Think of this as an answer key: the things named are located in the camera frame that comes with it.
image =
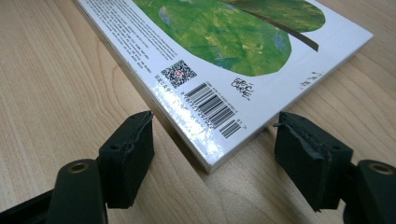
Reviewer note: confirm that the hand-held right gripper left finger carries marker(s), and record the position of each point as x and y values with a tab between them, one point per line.
130	161

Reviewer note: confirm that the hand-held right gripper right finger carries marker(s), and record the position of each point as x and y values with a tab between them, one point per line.
311	165

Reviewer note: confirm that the white book with green leaf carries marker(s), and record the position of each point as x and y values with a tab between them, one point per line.
218	37

